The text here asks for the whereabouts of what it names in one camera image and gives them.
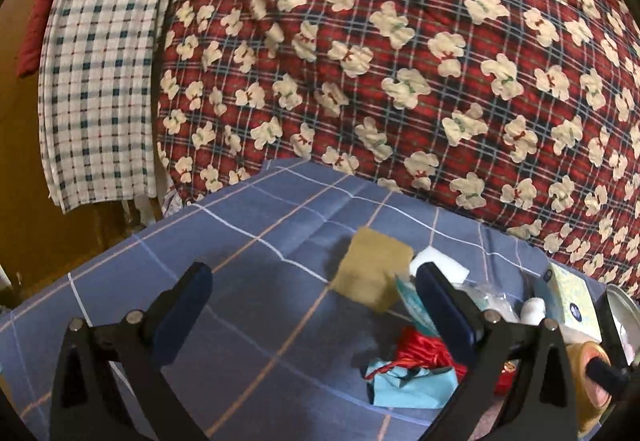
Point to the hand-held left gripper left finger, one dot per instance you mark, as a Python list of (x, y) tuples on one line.
[(185, 306)]

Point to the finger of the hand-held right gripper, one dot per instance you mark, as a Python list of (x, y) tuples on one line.
[(607, 376)]

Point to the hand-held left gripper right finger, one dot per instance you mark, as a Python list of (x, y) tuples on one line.
[(440, 301)]

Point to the clear plastic bag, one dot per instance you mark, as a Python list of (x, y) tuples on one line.
[(490, 296)]

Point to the white bottle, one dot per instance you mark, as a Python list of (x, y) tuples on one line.
[(532, 308)]

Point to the person's right hand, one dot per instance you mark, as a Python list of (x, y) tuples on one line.
[(592, 401)]

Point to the teal face mask packet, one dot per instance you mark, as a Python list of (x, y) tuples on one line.
[(410, 301)]

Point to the white foam sponge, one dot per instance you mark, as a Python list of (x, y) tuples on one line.
[(457, 265)]

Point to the red satin cloth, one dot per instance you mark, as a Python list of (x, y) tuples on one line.
[(425, 351)]

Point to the yellow-green tissue box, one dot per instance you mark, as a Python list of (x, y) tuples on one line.
[(570, 296)]

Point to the tan square sponge cloth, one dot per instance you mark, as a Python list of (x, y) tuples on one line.
[(370, 266)]

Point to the light blue cloth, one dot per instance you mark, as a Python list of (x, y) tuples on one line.
[(400, 386)]

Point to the blue plaid bed sheet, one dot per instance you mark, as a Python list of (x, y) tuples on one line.
[(250, 231)]

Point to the pale patterned cloth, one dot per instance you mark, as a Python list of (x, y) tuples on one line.
[(172, 203)]

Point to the red plaid bear-print quilt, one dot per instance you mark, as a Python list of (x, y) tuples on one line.
[(400, 71)]

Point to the white blue checked cloth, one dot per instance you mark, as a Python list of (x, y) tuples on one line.
[(100, 71)]

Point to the red knitted cloth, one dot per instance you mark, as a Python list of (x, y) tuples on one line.
[(37, 31)]

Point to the wooden bed frame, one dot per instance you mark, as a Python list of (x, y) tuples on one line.
[(30, 171)]

